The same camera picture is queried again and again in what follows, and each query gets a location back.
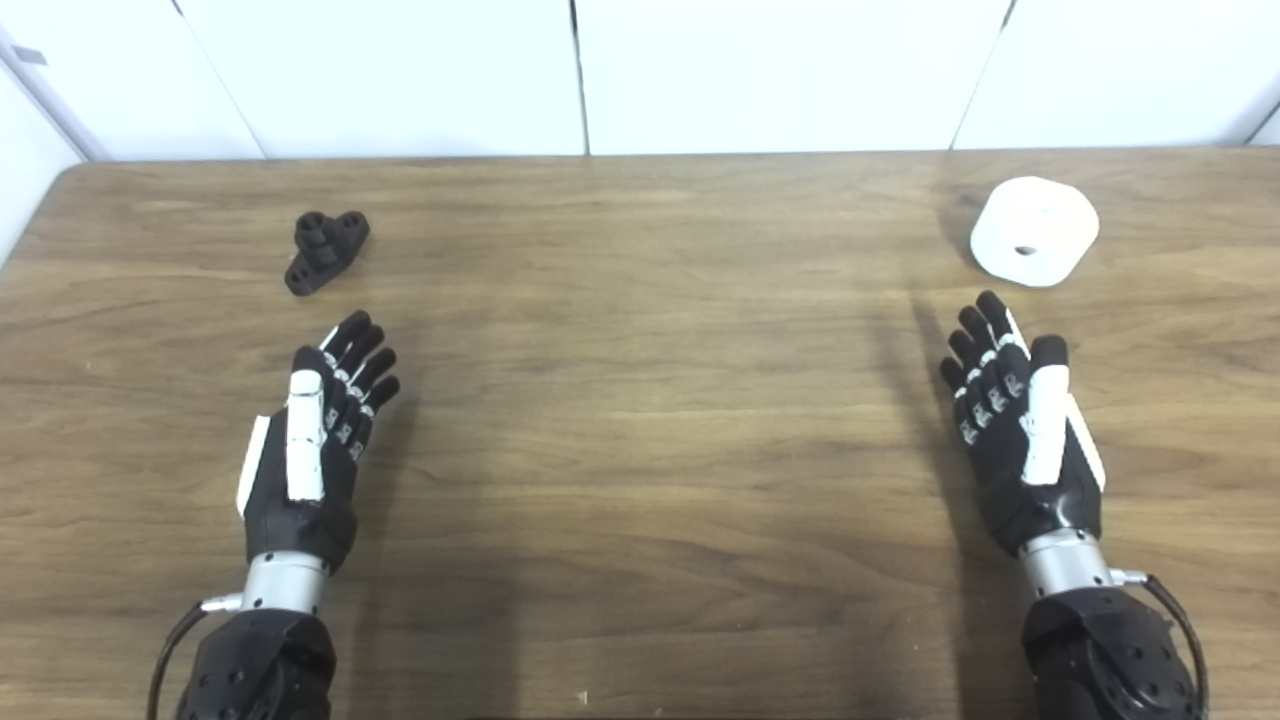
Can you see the round white plastic piece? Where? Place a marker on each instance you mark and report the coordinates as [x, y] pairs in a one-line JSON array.
[[1040, 215]]

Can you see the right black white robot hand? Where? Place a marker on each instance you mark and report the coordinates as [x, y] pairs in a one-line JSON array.
[[1045, 440]]

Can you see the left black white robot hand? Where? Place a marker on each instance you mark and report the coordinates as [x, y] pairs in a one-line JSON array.
[[305, 450]]

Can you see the black flanged holder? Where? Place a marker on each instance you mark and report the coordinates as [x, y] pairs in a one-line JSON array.
[[325, 245]]

